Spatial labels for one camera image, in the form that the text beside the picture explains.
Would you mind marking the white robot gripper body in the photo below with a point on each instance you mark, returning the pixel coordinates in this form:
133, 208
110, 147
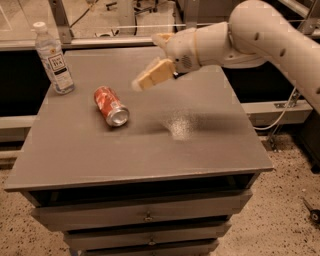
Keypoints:
182, 50

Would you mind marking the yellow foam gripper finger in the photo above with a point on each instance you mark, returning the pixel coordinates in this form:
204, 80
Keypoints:
161, 39
158, 71

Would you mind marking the orange soda can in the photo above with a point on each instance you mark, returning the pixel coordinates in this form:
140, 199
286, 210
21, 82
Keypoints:
114, 112

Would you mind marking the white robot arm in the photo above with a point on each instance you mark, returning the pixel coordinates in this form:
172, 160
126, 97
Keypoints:
254, 34

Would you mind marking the grey drawer cabinet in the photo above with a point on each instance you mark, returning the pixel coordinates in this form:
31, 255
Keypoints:
185, 136

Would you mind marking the clear plastic water bottle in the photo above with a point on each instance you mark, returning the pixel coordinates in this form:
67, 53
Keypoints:
52, 58

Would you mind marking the top grey drawer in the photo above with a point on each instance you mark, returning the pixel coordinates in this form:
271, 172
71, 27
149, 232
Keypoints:
140, 211

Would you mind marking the grey drawer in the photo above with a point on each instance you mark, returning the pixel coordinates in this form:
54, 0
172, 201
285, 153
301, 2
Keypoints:
184, 248
140, 211
147, 236

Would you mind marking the middle grey drawer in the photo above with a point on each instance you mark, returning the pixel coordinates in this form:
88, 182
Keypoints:
147, 236

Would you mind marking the bottom grey drawer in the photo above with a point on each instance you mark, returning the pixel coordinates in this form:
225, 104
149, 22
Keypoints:
184, 248

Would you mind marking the black tool on floor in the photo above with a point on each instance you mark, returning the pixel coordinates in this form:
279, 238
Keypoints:
314, 214

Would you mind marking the grey metal railing frame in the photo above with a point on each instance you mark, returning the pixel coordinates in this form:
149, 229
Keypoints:
83, 21

